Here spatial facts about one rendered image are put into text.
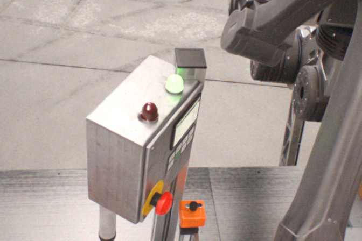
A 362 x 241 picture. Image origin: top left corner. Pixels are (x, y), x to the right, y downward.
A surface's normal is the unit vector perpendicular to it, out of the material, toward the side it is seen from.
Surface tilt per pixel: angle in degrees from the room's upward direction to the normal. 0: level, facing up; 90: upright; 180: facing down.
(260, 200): 0
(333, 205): 53
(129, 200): 90
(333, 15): 90
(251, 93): 0
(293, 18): 116
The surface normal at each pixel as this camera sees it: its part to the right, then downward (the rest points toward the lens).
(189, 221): 0.11, 0.70
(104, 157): -0.48, 0.57
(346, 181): 0.25, 0.12
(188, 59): 0.11, -0.71
